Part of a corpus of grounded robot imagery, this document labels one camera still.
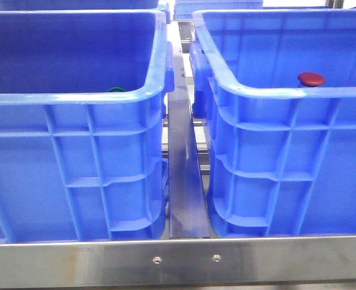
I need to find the red push button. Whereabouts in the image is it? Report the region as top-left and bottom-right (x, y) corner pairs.
(297, 72), (326, 88)

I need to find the green push button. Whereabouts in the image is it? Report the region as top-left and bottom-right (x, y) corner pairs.
(108, 86), (126, 92)

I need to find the blue plastic crate left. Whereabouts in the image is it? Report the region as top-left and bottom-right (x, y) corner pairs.
(0, 10), (174, 243)

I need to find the blue plastic crate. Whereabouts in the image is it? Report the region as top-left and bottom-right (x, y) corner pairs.
(0, 10), (174, 243)
(192, 8), (356, 237)

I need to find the blue plastic crate right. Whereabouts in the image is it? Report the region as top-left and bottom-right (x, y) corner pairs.
(192, 8), (356, 237)

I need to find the distant blue crate left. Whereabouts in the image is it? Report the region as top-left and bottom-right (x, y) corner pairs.
(173, 0), (264, 20)

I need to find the steel shelf front bar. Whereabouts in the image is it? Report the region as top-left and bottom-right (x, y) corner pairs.
(0, 236), (356, 288)

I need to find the blue crate back left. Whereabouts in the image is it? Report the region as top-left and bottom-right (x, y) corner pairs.
(0, 0), (169, 12)

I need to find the blue metal divider rail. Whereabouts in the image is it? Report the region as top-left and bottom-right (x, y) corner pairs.
(168, 48), (211, 239)

